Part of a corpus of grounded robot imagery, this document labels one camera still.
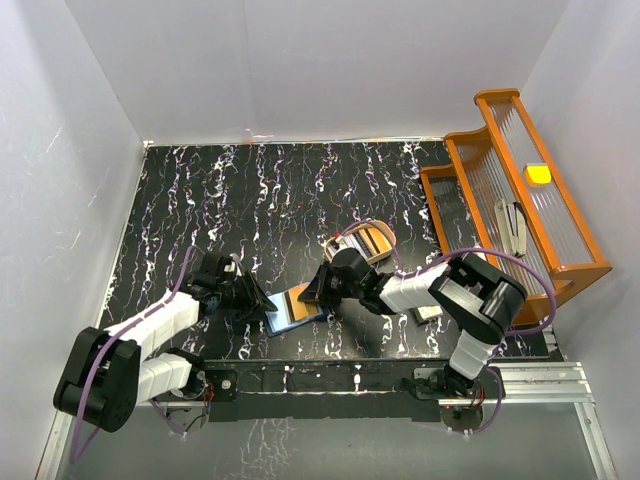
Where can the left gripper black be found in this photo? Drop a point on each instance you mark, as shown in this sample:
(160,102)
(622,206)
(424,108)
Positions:
(255,302)

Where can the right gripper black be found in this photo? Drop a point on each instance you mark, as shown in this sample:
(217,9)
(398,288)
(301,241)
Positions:
(317,290)

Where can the blue leather card holder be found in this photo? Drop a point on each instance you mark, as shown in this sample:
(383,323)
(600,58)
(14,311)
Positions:
(276,321)

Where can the beige oval card tray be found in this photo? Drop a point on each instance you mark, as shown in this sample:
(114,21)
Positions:
(330,253)

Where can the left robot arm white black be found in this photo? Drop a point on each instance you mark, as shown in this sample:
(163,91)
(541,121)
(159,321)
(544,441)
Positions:
(111,371)

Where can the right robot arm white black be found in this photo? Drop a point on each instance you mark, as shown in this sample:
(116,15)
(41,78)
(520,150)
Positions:
(483,301)

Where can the stack of credit cards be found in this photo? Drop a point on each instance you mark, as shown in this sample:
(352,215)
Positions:
(374,244)

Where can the white small carton box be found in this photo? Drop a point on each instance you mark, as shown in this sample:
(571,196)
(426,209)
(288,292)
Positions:
(426,314)

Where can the orange wooden tiered shelf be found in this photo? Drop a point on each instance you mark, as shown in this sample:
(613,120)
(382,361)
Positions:
(487,164)

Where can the yellow sticky note block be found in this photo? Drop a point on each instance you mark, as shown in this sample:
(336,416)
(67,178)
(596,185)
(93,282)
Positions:
(537,174)

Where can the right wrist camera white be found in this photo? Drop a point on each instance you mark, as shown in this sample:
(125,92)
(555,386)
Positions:
(343,241)

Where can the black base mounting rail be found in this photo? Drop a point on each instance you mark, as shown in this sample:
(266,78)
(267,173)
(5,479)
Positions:
(408,388)

